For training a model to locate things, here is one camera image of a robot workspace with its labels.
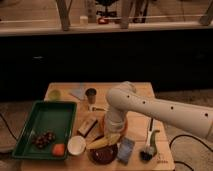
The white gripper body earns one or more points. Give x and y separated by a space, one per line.
114 121

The yellow banana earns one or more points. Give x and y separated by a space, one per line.
108 140

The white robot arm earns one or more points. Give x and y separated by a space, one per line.
122 98

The purple bowl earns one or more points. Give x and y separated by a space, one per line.
104 155

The orange plate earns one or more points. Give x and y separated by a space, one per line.
102 124

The small white spoon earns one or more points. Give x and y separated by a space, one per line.
93 108

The blue sponge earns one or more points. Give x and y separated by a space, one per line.
125 150

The wooden block eraser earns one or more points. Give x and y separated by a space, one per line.
86 126

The dark metal cup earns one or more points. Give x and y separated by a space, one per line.
91 95

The grey cloth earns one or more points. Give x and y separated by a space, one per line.
78 92

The green plastic tray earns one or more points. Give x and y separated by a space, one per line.
46 116

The orange fruit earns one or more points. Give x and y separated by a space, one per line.
58 150

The dark grape bunch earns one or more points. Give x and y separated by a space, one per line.
41 141

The green handled dish brush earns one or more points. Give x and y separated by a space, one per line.
150 148

